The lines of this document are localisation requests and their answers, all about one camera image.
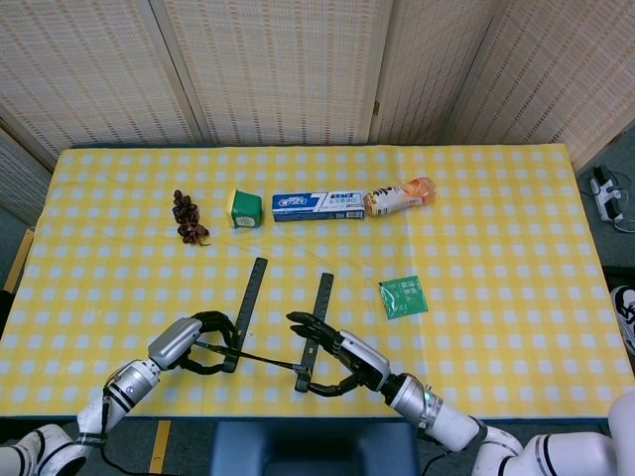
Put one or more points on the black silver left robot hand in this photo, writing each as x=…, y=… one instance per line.
x=173, y=342

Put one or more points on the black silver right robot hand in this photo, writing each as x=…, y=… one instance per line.
x=362, y=354

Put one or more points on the black folding rack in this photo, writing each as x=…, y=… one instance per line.
x=253, y=292

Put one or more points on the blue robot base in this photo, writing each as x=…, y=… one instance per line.
x=317, y=451

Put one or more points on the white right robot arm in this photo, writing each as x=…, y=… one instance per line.
x=446, y=421

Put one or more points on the green tea sachet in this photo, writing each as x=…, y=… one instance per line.
x=403, y=296

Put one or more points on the yellow floor tape strip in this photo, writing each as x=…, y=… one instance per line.
x=160, y=446
x=20, y=258

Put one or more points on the yellow white checkered tablecloth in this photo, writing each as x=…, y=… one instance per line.
x=471, y=347

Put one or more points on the dark red grape bunch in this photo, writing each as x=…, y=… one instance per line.
x=186, y=218

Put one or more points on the green yellow plastic cup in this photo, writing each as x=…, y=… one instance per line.
x=245, y=210

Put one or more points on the blue white toothpaste box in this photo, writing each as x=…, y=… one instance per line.
x=317, y=205

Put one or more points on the orange drink bottle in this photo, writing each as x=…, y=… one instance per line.
x=397, y=197

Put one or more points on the white woven screen panel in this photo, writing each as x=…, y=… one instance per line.
x=426, y=69
x=89, y=74
x=20, y=178
x=555, y=74
x=278, y=69

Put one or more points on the black white shoe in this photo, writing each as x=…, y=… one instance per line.
x=625, y=317

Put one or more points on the white power strip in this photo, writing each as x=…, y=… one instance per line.
x=605, y=196

